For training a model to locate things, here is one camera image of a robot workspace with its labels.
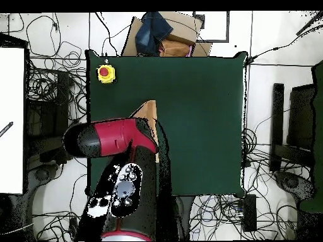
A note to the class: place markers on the tan terry towel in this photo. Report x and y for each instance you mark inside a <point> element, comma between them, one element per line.
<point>149,111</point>

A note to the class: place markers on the black flat bar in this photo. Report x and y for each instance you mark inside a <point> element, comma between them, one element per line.
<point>277,126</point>

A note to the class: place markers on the white flat panel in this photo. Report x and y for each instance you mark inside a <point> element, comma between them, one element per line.
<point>11,113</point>

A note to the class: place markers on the dark green table cloth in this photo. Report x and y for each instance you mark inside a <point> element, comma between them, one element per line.
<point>202,126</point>

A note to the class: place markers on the yellow emergency stop button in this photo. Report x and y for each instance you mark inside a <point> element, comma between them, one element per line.
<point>106,75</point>

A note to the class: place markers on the orange folded cloth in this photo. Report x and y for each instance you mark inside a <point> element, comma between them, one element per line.
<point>174,49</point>

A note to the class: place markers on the blue denim jeans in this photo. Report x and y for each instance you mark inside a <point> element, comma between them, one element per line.
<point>151,32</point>

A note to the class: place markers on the black equipment rack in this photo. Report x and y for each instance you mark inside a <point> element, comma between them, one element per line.
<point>61,100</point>
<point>300,113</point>

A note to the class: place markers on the brown cardboard box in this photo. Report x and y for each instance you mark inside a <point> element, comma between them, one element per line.
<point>181,25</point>

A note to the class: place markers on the black power box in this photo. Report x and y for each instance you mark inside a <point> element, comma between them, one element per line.
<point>249,214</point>

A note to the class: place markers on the black stand base foot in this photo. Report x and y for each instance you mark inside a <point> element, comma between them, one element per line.
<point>43,174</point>
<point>290,182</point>

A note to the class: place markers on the striped black rod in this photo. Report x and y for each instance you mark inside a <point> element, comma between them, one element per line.
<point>7,127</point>

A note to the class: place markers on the black tripod rod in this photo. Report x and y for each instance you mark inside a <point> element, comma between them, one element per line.
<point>309,24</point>

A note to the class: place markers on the black rectangular frame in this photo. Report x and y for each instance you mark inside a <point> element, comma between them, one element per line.
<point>214,41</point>

